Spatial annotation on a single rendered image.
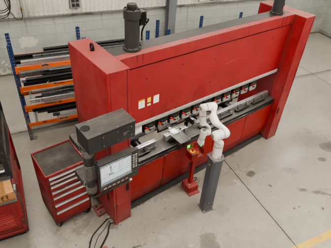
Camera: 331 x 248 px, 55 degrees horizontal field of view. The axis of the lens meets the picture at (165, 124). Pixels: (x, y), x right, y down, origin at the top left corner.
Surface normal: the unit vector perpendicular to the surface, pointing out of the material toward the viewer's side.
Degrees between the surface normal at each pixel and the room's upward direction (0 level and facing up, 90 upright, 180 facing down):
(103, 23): 90
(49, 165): 0
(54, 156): 0
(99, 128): 0
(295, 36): 90
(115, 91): 90
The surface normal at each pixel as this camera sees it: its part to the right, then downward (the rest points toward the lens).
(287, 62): -0.79, 0.33
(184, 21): 0.41, 0.57
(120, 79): 0.61, 0.51
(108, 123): 0.07, -0.79
